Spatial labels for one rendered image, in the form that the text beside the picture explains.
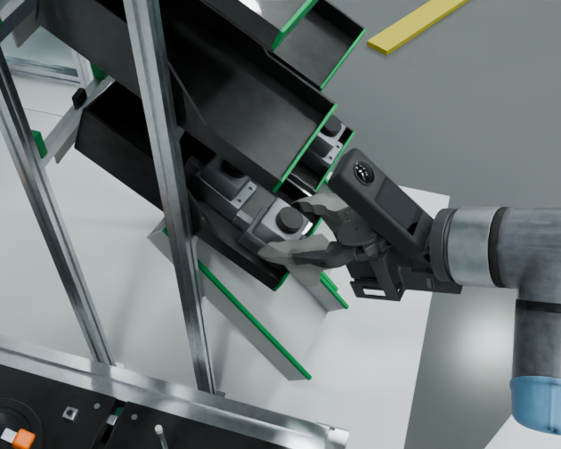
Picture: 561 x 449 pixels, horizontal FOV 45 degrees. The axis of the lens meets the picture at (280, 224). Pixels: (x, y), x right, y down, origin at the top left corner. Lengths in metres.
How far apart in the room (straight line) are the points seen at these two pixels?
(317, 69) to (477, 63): 2.54
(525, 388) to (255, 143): 0.33
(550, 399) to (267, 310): 0.44
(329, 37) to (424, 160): 1.92
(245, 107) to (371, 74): 2.45
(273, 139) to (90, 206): 0.73
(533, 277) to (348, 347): 0.56
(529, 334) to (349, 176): 0.21
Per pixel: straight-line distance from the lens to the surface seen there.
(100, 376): 1.01
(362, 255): 0.67
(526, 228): 0.61
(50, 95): 1.65
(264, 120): 0.69
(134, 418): 0.95
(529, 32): 3.60
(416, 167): 2.69
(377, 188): 0.64
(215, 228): 0.78
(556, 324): 0.60
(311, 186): 0.85
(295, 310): 0.95
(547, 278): 0.60
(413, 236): 0.65
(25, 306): 1.24
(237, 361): 1.10
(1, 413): 0.98
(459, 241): 0.63
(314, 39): 0.82
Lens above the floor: 1.81
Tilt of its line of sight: 48 degrees down
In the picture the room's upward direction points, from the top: straight up
